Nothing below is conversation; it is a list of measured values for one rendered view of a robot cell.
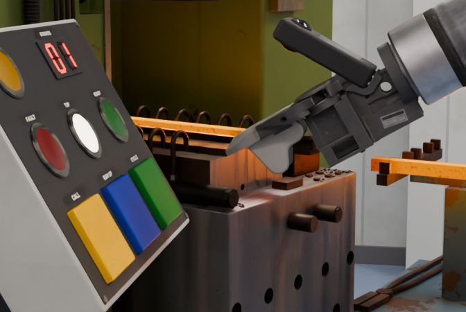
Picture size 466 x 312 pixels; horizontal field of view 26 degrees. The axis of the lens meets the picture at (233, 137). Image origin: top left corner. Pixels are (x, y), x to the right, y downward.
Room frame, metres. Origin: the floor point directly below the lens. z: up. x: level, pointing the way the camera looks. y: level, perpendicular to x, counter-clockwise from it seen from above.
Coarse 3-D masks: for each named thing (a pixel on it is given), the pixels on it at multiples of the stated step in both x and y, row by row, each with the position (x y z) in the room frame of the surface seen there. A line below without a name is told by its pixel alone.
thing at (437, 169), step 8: (376, 160) 1.77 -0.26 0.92; (384, 160) 1.77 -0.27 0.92; (392, 160) 1.76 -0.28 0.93; (400, 160) 1.76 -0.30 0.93; (408, 160) 1.76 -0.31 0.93; (416, 160) 1.76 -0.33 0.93; (376, 168) 1.77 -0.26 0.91; (392, 168) 1.76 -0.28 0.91; (400, 168) 1.75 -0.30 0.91; (408, 168) 1.74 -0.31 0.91; (416, 168) 1.74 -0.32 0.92; (424, 168) 1.73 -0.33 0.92; (432, 168) 1.72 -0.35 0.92; (440, 168) 1.72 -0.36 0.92; (448, 168) 1.71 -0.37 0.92; (456, 168) 1.70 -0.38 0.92; (464, 168) 1.70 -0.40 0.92; (432, 176) 1.72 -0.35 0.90; (440, 176) 1.72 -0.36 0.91; (448, 176) 1.71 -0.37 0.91; (456, 176) 1.70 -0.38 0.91; (464, 176) 1.70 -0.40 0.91
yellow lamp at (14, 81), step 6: (0, 54) 0.94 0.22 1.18; (0, 60) 0.93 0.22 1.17; (6, 60) 0.95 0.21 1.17; (0, 66) 0.93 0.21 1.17; (6, 66) 0.94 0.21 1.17; (12, 66) 0.95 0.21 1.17; (0, 72) 0.92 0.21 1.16; (6, 72) 0.93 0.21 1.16; (12, 72) 0.94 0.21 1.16; (0, 78) 0.92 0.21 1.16; (6, 78) 0.92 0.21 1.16; (12, 78) 0.94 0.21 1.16; (18, 78) 0.95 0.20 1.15; (6, 84) 0.92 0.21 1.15; (12, 84) 0.93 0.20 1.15; (18, 84) 0.94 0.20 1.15
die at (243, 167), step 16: (144, 128) 1.67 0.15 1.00; (160, 144) 1.58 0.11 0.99; (176, 144) 1.56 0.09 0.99; (192, 144) 1.55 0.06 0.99; (208, 144) 1.55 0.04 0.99; (224, 144) 1.55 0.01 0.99; (160, 160) 1.52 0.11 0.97; (176, 160) 1.50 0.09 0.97; (192, 160) 1.48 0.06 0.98; (208, 160) 1.47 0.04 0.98; (224, 160) 1.50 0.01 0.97; (240, 160) 1.53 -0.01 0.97; (256, 160) 1.57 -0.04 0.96; (192, 176) 1.49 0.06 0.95; (208, 176) 1.47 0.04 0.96; (224, 176) 1.50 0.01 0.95; (240, 176) 1.53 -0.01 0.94; (256, 176) 1.57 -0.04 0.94; (272, 176) 1.60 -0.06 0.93; (240, 192) 1.53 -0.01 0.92
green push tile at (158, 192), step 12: (132, 168) 1.09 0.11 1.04; (144, 168) 1.11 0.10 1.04; (156, 168) 1.15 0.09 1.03; (144, 180) 1.09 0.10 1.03; (156, 180) 1.12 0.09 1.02; (144, 192) 1.08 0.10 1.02; (156, 192) 1.10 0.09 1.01; (168, 192) 1.14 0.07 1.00; (156, 204) 1.08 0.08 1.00; (168, 204) 1.12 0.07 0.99; (156, 216) 1.08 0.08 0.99; (168, 216) 1.09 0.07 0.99
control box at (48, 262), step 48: (0, 48) 0.95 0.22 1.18; (48, 48) 1.06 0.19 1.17; (0, 96) 0.90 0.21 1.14; (48, 96) 1.00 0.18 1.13; (96, 96) 1.12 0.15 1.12; (0, 144) 0.86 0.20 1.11; (144, 144) 1.18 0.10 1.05; (0, 192) 0.86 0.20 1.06; (48, 192) 0.88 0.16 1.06; (96, 192) 0.97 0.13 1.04; (0, 240) 0.86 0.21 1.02; (48, 240) 0.86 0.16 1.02; (0, 288) 0.86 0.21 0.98; (48, 288) 0.86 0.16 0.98; (96, 288) 0.86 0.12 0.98
